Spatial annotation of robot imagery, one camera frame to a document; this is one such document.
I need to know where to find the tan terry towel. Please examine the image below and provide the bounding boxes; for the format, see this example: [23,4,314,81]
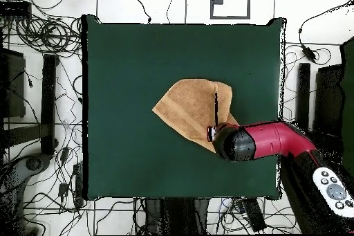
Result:
[151,78,240,154]

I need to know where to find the black power strip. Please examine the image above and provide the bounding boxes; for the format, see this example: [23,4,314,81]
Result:
[234,197,268,233]

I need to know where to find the dark green table cloth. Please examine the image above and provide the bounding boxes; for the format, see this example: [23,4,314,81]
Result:
[82,14,287,201]

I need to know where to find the black equipment box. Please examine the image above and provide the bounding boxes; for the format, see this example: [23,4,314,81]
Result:
[314,63,345,137]
[0,47,26,119]

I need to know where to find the green cloth beside table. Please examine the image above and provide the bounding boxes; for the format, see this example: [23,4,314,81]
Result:
[339,35,354,176]

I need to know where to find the dark wheeled stand base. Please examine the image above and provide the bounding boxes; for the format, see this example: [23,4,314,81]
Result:
[0,154,52,201]

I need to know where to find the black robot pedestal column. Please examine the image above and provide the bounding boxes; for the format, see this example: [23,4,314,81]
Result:
[143,197,209,235]

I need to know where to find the grey rectangular frame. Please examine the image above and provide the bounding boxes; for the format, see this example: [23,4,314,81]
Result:
[209,0,252,20]

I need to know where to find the black power adapter with cable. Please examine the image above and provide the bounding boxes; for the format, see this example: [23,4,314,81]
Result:
[298,0,354,64]

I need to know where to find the coiled black cables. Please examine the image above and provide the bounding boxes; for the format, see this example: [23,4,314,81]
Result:
[15,15,83,54]

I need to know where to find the flat black switch box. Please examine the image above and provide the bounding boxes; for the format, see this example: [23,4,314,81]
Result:
[0,0,32,19]

